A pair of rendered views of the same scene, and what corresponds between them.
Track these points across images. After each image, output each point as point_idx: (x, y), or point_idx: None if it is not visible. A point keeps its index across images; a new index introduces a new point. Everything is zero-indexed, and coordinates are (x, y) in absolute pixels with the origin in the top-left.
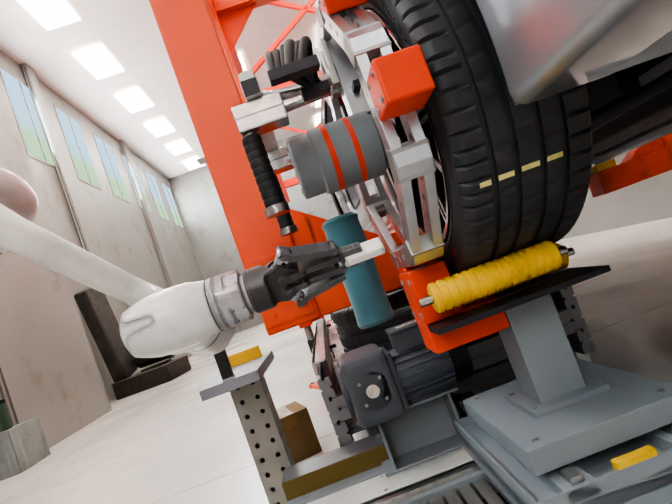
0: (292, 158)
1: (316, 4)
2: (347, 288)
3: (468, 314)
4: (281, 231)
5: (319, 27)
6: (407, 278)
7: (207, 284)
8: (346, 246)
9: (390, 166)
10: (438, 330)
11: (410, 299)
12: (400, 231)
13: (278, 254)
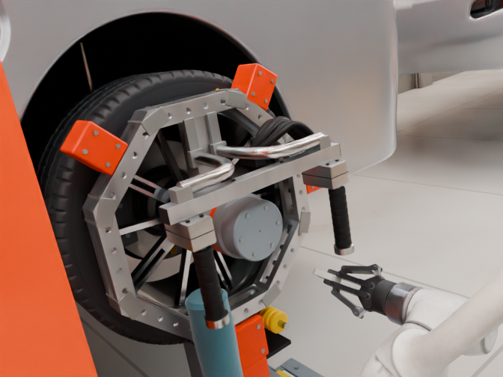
0: (281, 215)
1: (236, 89)
2: (237, 364)
3: None
4: (227, 316)
5: (216, 102)
6: (257, 322)
7: (424, 288)
8: (335, 271)
9: (302, 222)
10: (290, 340)
11: (242, 351)
12: (176, 312)
13: (381, 267)
